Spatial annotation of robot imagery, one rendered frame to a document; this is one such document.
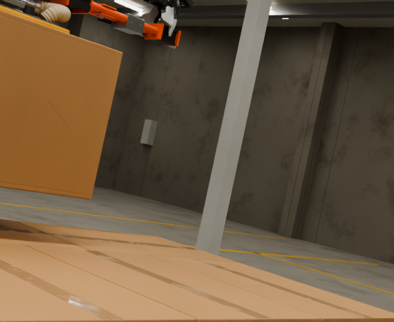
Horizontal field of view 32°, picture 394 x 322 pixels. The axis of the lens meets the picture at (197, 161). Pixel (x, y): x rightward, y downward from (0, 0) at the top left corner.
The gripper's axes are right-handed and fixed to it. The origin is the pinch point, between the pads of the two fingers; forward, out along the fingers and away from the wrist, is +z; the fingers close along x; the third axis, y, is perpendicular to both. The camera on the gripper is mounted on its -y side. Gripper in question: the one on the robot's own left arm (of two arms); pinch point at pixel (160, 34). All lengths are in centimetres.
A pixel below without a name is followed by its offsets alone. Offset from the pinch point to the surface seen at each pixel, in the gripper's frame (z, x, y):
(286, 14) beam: -262, -577, -776
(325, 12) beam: -264, -497, -776
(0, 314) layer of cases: 67, 79, 88
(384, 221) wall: 51, -391, -912
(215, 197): 53, -152, -214
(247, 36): -61, -154, -214
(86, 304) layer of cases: 66, 74, 68
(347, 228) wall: 77, -456, -912
